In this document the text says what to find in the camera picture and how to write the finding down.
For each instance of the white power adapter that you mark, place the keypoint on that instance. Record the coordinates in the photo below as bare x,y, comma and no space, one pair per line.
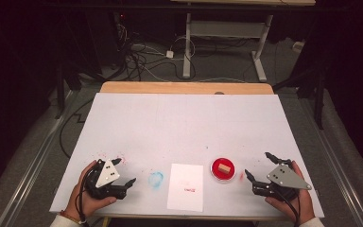
169,54

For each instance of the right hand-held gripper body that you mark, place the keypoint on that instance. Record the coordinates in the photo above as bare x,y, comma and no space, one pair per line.
285,178

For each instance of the black metal stand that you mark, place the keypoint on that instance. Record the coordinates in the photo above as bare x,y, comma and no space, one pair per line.
60,94

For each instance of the small wooden stamp block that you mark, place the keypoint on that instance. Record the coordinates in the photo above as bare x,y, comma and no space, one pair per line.
223,168

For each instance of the person's right hand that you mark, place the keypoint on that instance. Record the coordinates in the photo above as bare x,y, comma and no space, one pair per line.
304,208

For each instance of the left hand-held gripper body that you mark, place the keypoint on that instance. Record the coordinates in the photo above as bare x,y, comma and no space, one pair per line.
107,175

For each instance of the metal-framed desk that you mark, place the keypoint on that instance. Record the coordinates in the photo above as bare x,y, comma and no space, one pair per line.
223,29

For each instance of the round red ink pad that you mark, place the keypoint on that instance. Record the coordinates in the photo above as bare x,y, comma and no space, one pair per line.
216,168

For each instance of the white paper sheet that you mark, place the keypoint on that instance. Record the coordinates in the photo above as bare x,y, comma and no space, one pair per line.
185,189

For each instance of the person's left hand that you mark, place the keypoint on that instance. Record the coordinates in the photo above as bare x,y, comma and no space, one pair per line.
85,205

